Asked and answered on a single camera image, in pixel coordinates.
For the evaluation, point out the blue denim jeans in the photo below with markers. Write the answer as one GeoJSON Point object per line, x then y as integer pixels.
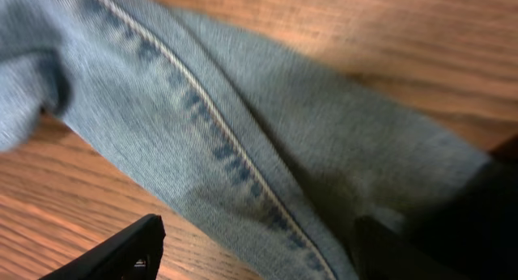
{"type": "Point", "coordinates": [271, 154]}

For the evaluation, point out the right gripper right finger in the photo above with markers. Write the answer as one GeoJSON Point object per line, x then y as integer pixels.
{"type": "Point", "coordinates": [380, 254]}

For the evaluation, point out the black garment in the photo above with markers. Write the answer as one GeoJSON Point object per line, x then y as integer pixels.
{"type": "Point", "coordinates": [476, 234]}

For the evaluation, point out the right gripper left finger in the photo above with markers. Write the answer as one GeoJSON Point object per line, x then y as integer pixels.
{"type": "Point", "coordinates": [134, 253]}

